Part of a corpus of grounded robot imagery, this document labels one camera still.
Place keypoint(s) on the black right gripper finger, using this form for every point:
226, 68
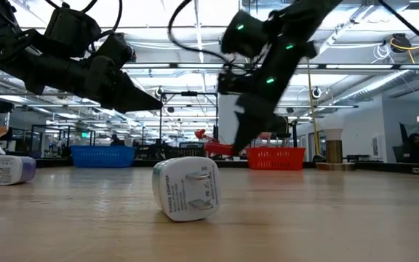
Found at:
257, 127

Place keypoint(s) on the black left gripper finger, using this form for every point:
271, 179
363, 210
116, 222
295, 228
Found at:
133, 96

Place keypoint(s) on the pink hourglass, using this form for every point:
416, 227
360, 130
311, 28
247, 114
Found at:
266, 135

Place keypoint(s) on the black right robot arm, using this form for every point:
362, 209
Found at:
304, 14

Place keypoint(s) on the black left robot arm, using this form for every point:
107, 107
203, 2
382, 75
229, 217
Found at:
2, 43

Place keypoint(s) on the white building column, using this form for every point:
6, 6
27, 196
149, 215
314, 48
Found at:
226, 120

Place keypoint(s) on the red plastic basket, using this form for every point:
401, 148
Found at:
275, 158

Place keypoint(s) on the person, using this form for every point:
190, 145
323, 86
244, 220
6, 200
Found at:
417, 143
116, 141

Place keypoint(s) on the blue plastic basket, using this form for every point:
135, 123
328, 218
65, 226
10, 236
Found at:
100, 156

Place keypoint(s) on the black plastic basket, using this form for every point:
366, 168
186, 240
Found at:
187, 153

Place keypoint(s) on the white bulb table lamp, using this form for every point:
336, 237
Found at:
335, 149

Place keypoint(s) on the purple power adapter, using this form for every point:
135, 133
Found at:
9, 171

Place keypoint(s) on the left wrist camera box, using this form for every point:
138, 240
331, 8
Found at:
116, 51

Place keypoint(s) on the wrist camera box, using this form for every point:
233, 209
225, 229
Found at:
235, 83
116, 51

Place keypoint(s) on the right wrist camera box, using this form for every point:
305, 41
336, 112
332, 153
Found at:
235, 83

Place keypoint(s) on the black background rig frame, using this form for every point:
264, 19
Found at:
189, 93

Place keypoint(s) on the black aluminium table frame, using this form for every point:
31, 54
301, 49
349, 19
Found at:
384, 166

